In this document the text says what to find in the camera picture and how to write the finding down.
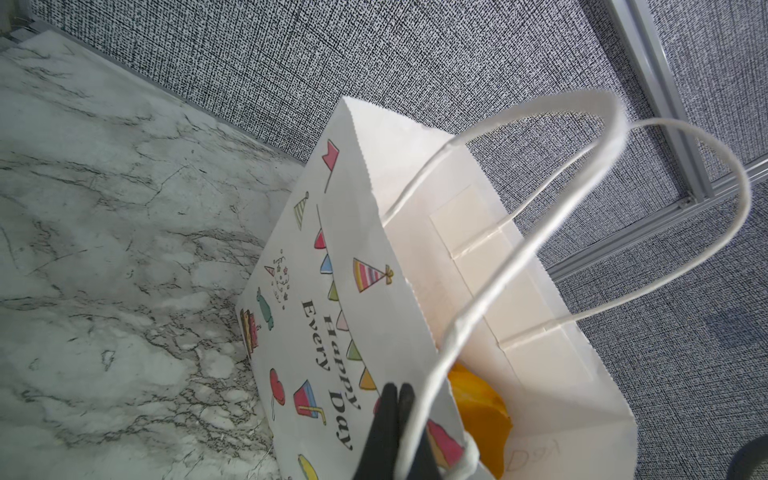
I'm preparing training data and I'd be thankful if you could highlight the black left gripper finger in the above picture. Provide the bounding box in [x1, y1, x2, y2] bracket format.
[352, 383, 441, 480]

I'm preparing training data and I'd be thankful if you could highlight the long twisted yellow bread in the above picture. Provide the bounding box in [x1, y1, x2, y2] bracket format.
[448, 363, 513, 479]

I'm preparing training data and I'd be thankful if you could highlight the white paper gift bag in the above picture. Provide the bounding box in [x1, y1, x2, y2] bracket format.
[236, 90, 638, 479]

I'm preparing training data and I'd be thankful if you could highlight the aluminium cage frame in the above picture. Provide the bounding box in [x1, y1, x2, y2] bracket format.
[0, 0, 768, 283]

